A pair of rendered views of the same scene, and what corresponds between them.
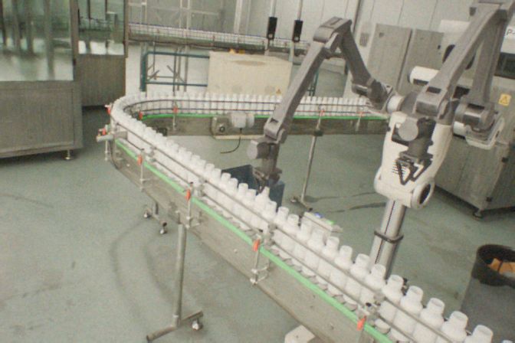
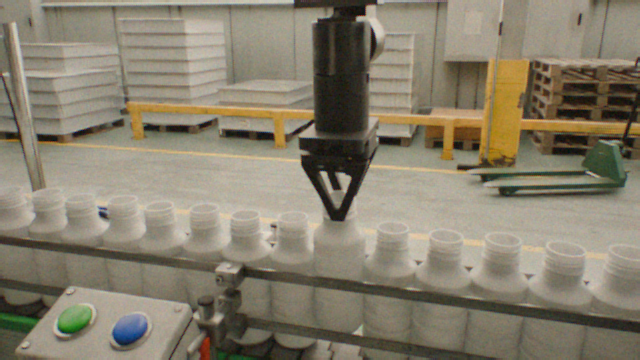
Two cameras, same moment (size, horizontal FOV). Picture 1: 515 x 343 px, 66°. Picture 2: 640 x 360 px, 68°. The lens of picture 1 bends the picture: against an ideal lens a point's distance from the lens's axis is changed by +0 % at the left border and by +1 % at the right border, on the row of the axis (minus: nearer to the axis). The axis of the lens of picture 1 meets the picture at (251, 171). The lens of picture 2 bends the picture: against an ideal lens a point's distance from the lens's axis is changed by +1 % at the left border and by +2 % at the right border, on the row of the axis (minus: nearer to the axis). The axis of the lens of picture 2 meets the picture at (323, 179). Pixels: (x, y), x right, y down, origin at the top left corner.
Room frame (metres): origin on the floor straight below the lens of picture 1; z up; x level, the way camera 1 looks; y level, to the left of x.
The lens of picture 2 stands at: (1.80, -0.32, 1.37)
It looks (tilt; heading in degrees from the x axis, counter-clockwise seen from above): 18 degrees down; 149
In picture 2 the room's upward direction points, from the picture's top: straight up
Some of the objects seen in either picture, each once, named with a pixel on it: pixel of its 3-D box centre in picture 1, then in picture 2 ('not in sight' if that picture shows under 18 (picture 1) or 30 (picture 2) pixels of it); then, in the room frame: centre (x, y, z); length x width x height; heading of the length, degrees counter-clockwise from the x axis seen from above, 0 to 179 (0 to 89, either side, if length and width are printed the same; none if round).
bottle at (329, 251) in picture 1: (329, 259); (89, 254); (1.14, -0.30, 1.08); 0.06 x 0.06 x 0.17
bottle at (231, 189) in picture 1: (231, 197); (495, 307); (1.51, 0.07, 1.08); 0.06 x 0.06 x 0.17
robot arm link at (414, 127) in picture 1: (421, 119); not in sight; (1.12, -0.46, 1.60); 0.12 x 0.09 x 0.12; 134
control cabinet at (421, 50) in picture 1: (408, 79); not in sight; (8.01, -2.81, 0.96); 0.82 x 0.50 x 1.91; 116
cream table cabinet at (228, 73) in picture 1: (245, 96); not in sight; (6.07, 0.25, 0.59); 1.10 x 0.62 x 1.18; 116
